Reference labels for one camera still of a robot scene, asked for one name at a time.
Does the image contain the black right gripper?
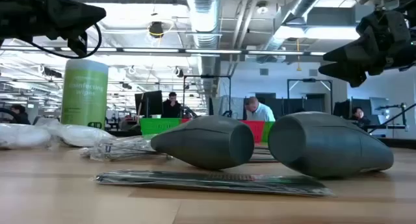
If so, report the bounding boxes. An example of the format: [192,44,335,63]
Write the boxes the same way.
[318,10,416,88]

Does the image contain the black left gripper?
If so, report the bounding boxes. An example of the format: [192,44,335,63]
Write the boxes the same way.
[0,0,107,58]

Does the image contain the bagged white cotton pads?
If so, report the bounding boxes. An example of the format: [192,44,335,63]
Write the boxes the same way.
[34,118,115,148]
[0,122,53,151]

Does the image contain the bagged metal nail clipper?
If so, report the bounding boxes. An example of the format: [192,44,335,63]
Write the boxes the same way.
[110,134,157,147]
[80,140,157,162]

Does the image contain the person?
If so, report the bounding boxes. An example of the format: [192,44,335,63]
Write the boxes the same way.
[161,92,183,119]
[350,106,372,128]
[244,96,276,122]
[9,104,32,125]

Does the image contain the green disinfecting wipes canister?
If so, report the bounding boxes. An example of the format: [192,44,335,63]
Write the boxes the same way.
[60,58,109,129]

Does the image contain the black ceiling fixture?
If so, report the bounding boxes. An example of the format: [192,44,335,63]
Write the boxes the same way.
[148,21,165,39]

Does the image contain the black background monitor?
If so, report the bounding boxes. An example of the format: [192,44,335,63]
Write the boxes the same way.
[135,90,163,118]

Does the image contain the green plastic basket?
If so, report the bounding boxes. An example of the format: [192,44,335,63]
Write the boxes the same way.
[261,121,276,143]
[139,117,181,136]

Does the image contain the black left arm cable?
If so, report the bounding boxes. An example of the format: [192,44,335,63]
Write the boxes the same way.
[27,21,103,60]

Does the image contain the black metal stand frame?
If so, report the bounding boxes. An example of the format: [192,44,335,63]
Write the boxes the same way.
[286,78,334,116]
[182,74,232,118]

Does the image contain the silver ventilation duct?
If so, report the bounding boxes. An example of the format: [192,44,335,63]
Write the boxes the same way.
[185,0,225,98]

